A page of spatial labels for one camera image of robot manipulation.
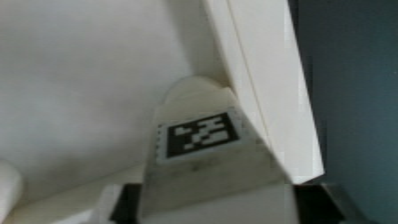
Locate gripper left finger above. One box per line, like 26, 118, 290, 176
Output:
111, 183, 143, 224

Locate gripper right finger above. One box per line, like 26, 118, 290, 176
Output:
292, 181, 372, 224

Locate white table leg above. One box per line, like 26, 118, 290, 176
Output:
139, 76, 299, 224

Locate white square table top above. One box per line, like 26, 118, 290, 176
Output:
0, 0, 264, 224

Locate white U-shaped fence wall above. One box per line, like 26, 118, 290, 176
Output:
228, 0, 326, 184

